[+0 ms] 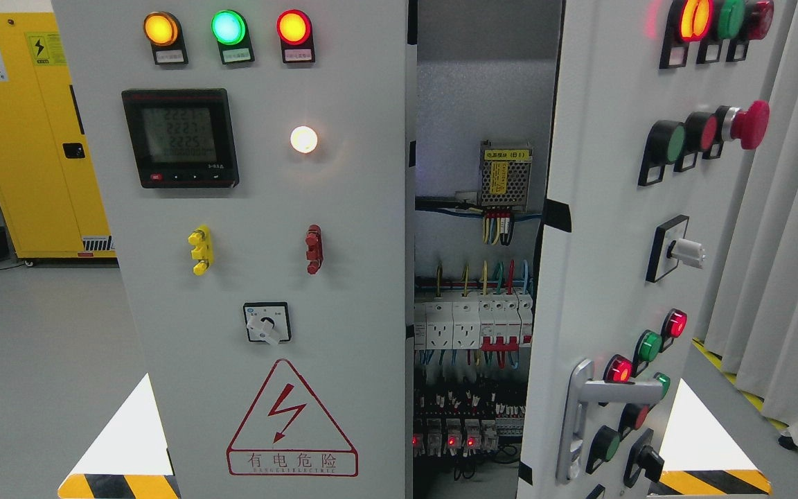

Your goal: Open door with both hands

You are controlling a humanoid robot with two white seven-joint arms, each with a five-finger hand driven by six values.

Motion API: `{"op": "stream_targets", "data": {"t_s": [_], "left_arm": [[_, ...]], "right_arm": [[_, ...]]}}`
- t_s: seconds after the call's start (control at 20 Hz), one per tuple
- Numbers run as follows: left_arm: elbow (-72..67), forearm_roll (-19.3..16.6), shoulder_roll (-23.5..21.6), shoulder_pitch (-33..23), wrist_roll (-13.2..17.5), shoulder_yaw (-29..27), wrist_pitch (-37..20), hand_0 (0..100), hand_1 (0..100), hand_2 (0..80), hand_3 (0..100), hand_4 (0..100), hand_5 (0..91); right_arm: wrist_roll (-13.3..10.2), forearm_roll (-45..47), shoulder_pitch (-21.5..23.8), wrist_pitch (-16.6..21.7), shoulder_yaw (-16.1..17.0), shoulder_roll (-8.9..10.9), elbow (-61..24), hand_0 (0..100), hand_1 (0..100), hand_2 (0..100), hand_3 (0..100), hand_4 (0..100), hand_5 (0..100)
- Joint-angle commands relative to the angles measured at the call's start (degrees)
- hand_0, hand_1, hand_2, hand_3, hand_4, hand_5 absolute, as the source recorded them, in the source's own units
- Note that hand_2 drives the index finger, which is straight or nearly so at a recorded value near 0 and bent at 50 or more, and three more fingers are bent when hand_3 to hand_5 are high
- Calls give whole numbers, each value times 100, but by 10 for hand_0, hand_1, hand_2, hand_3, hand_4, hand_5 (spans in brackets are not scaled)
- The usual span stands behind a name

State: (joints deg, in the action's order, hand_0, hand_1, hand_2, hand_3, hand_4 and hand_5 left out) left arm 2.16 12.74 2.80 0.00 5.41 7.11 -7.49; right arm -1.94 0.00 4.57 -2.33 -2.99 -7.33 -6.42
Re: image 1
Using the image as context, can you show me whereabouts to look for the grey cabinet door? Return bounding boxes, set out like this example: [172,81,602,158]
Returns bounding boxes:
[517,1,795,498]
[53,1,411,498]

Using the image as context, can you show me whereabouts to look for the red indicator light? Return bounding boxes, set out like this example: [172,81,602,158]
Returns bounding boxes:
[276,9,314,64]

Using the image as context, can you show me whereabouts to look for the red terminal post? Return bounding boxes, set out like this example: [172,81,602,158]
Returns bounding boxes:
[305,225,323,275]

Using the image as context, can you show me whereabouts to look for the yellow terminal post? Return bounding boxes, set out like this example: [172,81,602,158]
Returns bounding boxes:
[188,225,213,276]

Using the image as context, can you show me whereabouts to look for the black digital power meter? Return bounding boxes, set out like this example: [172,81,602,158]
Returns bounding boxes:
[121,88,240,189]

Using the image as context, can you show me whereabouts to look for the white rotary selector switch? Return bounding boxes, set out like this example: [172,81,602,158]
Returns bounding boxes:
[242,302,292,345]

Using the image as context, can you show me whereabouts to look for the white right door selector switch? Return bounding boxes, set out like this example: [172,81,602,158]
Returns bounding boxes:
[646,215,706,282]

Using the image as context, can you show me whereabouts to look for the metal mesh power supply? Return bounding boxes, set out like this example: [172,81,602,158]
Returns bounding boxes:
[477,140,533,211]

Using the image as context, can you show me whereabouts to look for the white socket breaker row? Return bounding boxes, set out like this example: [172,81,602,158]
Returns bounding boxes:
[413,290,534,351]

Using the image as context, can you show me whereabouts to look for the relay terminal block row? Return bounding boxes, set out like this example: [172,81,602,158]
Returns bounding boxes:
[410,378,528,458]

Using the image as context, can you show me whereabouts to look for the white glowing indicator light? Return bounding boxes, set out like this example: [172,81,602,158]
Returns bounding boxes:
[290,125,319,154]

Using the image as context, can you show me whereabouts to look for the silver door handle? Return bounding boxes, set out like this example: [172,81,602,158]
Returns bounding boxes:
[556,359,663,485]

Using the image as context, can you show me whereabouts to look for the red emergency stop button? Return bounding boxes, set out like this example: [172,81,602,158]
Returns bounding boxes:
[715,99,770,150]

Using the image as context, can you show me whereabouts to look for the red electric danger sticker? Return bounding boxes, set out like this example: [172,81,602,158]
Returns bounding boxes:
[226,359,358,477]

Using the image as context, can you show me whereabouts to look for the yellow indicator light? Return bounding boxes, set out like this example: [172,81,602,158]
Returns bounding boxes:
[143,10,189,65]

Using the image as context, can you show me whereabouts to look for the yellow safety storage cabinet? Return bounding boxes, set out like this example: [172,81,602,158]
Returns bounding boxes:
[0,12,115,260]

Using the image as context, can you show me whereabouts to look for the green indicator light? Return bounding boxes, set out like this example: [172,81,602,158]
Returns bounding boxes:
[211,10,256,65]

